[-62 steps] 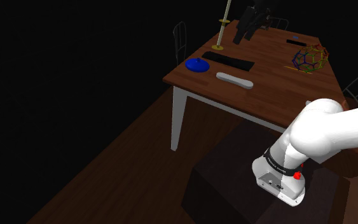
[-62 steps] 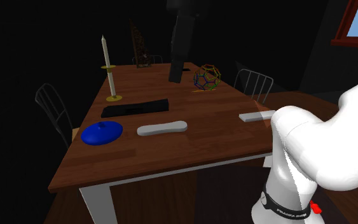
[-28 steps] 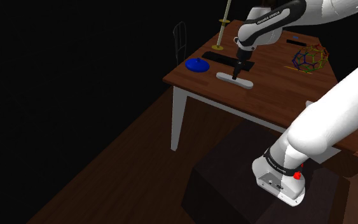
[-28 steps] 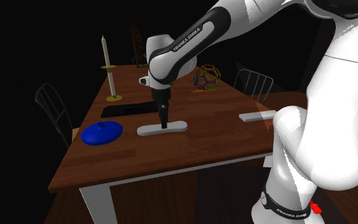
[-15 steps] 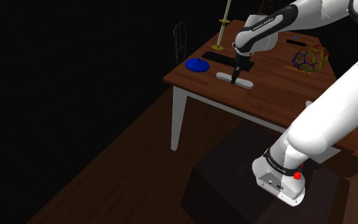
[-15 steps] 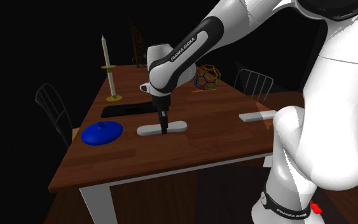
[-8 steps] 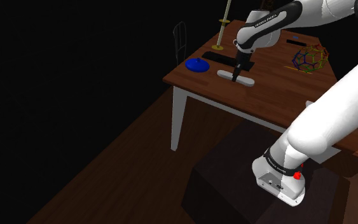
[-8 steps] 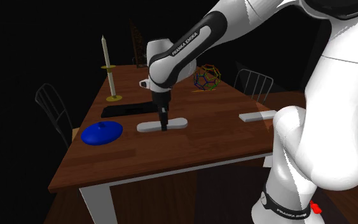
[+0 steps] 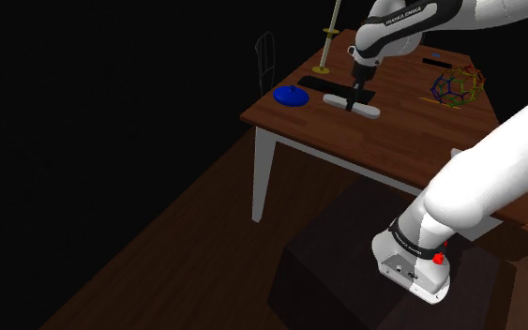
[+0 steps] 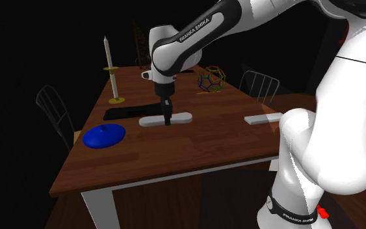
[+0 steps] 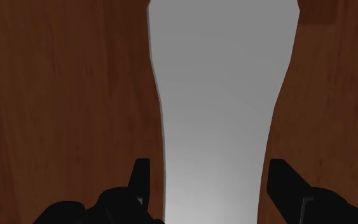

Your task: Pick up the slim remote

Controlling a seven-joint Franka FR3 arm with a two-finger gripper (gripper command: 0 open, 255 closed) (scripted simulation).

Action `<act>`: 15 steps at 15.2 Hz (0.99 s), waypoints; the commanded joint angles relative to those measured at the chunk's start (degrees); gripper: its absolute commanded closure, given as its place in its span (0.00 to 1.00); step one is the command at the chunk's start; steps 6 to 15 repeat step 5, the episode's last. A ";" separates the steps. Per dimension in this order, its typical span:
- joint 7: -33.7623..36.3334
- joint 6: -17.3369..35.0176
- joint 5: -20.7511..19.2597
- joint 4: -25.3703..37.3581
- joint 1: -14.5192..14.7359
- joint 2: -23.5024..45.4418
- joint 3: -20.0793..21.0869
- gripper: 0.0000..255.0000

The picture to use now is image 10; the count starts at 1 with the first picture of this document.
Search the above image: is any blue round lid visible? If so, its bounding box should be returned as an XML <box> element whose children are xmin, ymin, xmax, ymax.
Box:
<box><xmin>82</xmin><ymin>123</ymin><xmax>126</xmax><ymax>150</ymax></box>

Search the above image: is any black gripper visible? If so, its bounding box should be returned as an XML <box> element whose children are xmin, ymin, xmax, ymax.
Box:
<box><xmin>153</xmin><ymin>81</ymin><xmax>176</xmax><ymax>126</ymax></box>

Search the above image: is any wooden table with white legs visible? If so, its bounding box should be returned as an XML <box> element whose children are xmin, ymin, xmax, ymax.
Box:
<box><xmin>49</xmin><ymin>64</ymin><xmax>285</xmax><ymax>229</ymax></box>

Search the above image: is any white flat oblong remote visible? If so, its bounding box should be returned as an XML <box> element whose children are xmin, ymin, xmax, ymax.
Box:
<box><xmin>138</xmin><ymin>111</ymin><xmax>193</xmax><ymax>128</ymax></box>

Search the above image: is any black wire chair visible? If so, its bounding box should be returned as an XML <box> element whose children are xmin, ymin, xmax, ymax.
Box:
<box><xmin>35</xmin><ymin>84</ymin><xmax>83</xmax><ymax>154</ymax></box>

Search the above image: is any grey wire chair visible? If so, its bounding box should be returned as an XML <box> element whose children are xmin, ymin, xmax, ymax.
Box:
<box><xmin>239</xmin><ymin>70</ymin><xmax>280</xmax><ymax>109</ymax></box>

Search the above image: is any black flat keyboard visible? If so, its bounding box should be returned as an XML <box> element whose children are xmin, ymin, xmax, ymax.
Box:
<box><xmin>103</xmin><ymin>103</ymin><xmax>164</xmax><ymax>121</ymax></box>

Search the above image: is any colourful wire polyhedron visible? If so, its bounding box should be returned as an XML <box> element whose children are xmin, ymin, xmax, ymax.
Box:
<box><xmin>196</xmin><ymin>65</ymin><xmax>227</xmax><ymax>95</ymax></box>

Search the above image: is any cream candle on gold holder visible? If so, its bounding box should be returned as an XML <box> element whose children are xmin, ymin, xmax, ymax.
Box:
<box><xmin>102</xmin><ymin>35</ymin><xmax>125</xmax><ymax>105</ymax></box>

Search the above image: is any white flat bar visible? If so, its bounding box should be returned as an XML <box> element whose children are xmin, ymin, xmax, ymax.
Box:
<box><xmin>244</xmin><ymin>112</ymin><xmax>285</xmax><ymax>126</ymax></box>

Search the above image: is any dark brown tall lattice object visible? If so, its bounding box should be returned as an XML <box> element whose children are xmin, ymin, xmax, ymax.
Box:
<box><xmin>131</xmin><ymin>19</ymin><xmax>152</xmax><ymax>70</ymax></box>

